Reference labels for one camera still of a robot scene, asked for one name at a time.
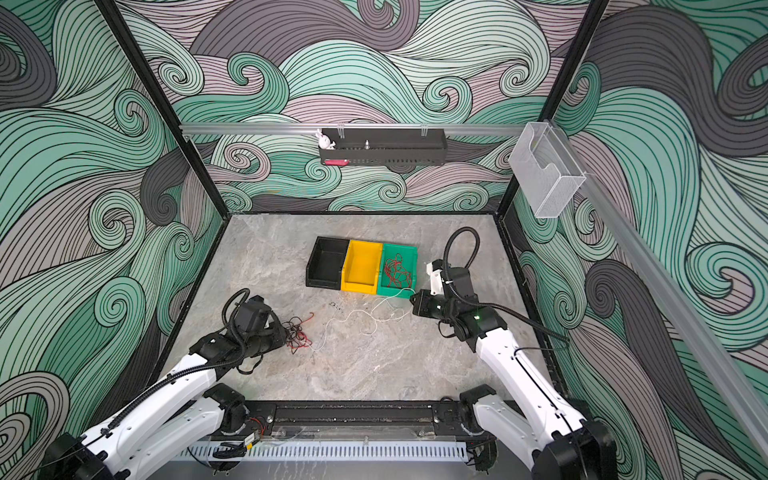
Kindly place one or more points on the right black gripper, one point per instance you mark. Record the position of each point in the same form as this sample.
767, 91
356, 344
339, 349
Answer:
422, 307

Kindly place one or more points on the yellow plastic bin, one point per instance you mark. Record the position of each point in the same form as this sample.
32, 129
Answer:
360, 272

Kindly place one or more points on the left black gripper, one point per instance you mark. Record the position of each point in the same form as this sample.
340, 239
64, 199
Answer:
280, 336

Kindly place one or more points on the white slotted cable duct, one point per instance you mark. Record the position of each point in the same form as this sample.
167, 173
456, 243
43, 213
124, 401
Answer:
357, 451

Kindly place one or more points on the green plastic bin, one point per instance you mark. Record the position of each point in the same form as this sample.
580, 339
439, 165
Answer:
398, 271

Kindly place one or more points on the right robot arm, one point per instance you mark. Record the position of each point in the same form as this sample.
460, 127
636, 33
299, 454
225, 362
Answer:
542, 429

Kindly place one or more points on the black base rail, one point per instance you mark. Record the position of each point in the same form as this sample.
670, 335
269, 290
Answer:
443, 413

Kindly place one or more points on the black wall shelf tray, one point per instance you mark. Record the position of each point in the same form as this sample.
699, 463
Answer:
395, 148

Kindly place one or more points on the white rabbit figurine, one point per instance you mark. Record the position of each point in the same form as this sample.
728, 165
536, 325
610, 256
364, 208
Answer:
324, 141

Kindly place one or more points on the black plastic bin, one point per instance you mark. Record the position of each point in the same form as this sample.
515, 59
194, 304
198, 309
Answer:
325, 264

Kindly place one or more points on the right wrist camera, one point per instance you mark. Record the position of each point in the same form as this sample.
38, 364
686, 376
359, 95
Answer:
434, 271

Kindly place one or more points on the clear acrylic wall holder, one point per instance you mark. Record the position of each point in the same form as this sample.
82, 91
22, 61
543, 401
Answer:
546, 167

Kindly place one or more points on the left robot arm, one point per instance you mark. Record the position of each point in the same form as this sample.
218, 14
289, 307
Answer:
189, 403

